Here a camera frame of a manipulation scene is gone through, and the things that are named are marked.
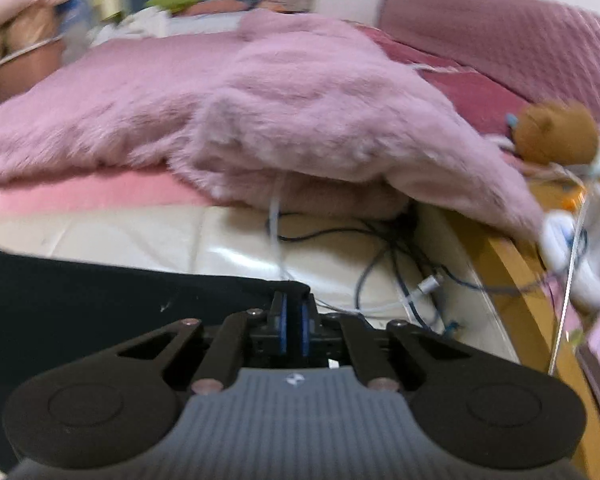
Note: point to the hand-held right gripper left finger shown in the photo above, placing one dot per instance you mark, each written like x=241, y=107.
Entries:
x=279, y=321

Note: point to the orange pillow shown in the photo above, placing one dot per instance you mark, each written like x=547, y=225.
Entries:
x=215, y=7

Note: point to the brown chair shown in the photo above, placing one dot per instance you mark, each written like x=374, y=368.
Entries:
x=25, y=65

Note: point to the pink fluffy blanket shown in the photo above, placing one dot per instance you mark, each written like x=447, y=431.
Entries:
x=305, y=110

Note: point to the black pants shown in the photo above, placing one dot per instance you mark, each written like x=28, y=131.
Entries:
x=80, y=300

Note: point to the white cloth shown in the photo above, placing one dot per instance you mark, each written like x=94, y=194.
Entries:
x=135, y=25

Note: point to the dark red bed sheet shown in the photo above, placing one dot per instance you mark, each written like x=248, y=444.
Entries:
x=460, y=90

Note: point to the pink bed sheet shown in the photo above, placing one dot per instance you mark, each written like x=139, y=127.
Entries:
x=80, y=191

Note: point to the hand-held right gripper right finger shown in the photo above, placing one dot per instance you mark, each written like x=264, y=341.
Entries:
x=306, y=322

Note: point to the green pillow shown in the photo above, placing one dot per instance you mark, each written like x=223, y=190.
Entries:
x=172, y=0

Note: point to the pink quilted headboard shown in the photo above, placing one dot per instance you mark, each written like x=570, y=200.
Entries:
x=510, y=30

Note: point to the wooden bed frame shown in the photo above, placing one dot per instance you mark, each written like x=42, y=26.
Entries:
x=522, y=305

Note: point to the brown teddy bear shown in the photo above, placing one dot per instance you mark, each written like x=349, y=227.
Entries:
x=555, y=132

